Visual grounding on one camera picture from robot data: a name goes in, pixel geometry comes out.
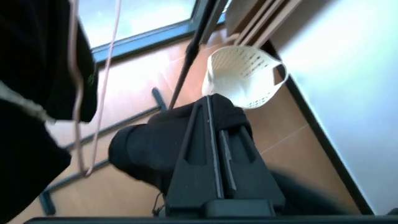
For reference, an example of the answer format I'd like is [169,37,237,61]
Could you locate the pink clothes hanger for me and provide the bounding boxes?
[67,0,123,177]

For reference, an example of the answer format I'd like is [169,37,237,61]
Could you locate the brown curtain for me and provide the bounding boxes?
[225,0,302,49]

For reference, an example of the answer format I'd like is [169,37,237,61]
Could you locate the black clothes rack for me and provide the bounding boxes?
[39,0,218,216]

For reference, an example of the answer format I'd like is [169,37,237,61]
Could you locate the black drawstring shorts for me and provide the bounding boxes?
[0,0,100,223]

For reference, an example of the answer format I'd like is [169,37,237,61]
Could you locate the white laundry basket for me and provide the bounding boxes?
[201,45,289,110]

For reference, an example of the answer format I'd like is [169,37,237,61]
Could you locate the black garment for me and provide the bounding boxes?
[108,93,358,216]

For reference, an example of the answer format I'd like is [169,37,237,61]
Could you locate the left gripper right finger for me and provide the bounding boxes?
[217,126,286,216]

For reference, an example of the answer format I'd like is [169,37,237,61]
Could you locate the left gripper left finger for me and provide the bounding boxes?
[164,95,224,218]

